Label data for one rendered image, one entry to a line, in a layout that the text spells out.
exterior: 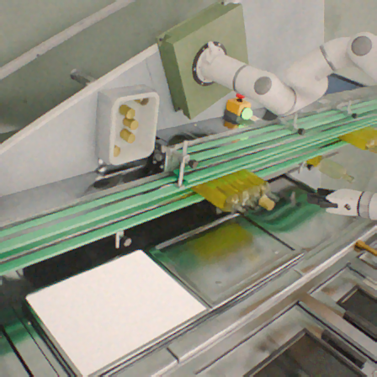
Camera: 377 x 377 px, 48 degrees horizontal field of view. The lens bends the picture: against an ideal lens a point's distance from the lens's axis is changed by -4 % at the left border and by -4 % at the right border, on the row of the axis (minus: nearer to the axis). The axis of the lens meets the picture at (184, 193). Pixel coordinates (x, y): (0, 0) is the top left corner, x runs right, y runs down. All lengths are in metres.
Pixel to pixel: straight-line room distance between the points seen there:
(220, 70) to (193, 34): 0.14
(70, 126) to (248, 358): 0.84
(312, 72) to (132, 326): 0.85
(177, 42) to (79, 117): 0.37
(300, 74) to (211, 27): 0.35
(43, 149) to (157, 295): 0.55
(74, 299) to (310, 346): 0.68
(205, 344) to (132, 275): 0.31
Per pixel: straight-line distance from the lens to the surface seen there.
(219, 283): 1.37
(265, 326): 1.35
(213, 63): 1.45
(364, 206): 1.24
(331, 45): 1.29
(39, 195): 1.36
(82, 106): 1.37
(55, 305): 1.26
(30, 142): 1.33
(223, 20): 1.51
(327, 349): 1.36
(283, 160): 1.99
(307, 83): 1.30
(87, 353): 1.15
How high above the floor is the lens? 1.85
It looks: 37 degrees down
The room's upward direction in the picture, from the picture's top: 125 degrees clockwise
